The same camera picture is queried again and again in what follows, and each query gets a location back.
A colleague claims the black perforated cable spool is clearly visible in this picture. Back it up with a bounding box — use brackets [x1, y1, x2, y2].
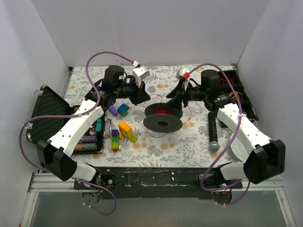
[143, 103, 183, 133]

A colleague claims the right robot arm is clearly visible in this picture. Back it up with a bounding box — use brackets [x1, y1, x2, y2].
[166, 69, 286, 188]

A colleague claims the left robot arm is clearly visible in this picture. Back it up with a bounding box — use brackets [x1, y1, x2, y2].
[36, 65, 150, 189]

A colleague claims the blue and green brick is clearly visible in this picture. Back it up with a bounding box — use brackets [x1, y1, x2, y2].
[117, 103, 129, 117]

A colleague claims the purple plastic cylinder toy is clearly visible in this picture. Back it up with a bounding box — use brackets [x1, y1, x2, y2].
[108, 105, 118, 116]

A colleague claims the yellow and green brick build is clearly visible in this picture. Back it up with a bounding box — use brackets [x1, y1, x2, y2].
[118, 121, 137, 143]

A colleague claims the multicolour brick tower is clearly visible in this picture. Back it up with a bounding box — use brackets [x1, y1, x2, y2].
[109, 129, 123, 153]

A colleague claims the floral patterned table mat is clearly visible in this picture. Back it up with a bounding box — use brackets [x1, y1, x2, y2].
[72, 66, 229, 167]

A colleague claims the teal block in case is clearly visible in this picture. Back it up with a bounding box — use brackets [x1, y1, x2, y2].
[96, 119, 102, 133]

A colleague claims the black sparkly microphone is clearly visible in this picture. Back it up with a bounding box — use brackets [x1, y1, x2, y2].
[208, 111, 220, 152]

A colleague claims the black three-compartment bin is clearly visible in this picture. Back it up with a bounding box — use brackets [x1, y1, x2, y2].
[218, 70, 258, 122]

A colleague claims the black poker chip case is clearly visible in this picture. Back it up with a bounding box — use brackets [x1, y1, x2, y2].
[26, 85, 105, 155]

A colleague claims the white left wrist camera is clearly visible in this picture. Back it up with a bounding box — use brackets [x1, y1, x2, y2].
[132, 66, 150, 87]

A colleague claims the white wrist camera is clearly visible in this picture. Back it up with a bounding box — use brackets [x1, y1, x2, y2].
[176, 68, 190, 91]
[132, 66, 150, 87]

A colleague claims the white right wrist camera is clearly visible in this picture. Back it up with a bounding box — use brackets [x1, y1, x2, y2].
[176, 68, 190, 91]

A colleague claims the red cable bundle in bin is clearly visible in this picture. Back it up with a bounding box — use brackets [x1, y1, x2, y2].
[219, 75, 236, 86]

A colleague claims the yellow cable bundle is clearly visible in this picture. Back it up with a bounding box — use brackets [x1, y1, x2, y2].
[228, 91, 244, 102]

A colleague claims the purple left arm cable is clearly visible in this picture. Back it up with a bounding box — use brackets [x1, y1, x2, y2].
[19, 51, 117, 215]

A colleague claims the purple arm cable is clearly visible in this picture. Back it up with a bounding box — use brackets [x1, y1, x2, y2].
[19, 51, 117, 215]
[200, 63, 251, 206]

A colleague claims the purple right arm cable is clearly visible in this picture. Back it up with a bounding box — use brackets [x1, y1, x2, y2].
[200, 63, 251, 206]

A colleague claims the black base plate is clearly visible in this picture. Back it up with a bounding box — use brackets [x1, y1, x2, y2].
[73, 166, 243, 199]

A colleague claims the aluminium frame rail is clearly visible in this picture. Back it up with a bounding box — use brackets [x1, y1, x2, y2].
[28, 172, 79, 192]

